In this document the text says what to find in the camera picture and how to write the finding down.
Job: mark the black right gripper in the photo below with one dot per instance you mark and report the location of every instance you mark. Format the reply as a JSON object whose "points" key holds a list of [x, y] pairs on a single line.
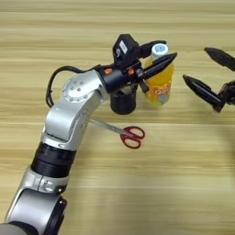
{"points": [[230, 93]]}

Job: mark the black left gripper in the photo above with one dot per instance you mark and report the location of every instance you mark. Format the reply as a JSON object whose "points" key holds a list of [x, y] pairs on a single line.
{"points": [[119, 77]]}

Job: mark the orange juice bottle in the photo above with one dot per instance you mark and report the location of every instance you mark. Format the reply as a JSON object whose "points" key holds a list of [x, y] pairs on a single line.
{"points": [[160, 88]]}

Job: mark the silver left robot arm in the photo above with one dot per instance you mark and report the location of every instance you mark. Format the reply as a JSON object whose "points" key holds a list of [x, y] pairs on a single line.
{"points": [[67, 116]]}

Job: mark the left gripper labelled black box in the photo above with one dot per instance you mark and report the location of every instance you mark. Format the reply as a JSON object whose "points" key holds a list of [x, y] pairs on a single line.
{"points": [[125, 50]]}

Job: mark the black pen holder cup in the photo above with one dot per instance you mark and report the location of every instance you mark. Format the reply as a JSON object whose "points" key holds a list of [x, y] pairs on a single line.
{"points": [[123, 102]]}

